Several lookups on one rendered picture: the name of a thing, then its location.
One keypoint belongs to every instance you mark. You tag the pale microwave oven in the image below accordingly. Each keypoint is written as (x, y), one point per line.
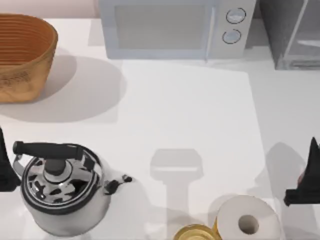
(160, 27)

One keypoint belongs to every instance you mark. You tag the microwave oven knob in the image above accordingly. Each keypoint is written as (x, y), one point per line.
(235, 15)
(231, 36)

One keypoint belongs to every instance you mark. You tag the yellow tape roll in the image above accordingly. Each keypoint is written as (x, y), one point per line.
(195, 232)

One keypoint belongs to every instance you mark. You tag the white paper roll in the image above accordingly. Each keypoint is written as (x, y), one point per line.
(247, 217)

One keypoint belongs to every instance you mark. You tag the woven brown basket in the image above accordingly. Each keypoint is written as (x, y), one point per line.
(23, 57)

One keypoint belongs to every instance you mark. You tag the grey cabinet with dark inside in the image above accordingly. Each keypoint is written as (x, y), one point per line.
(290, 32)

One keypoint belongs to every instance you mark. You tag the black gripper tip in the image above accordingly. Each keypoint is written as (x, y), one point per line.
(5, 172)
(308, 185)

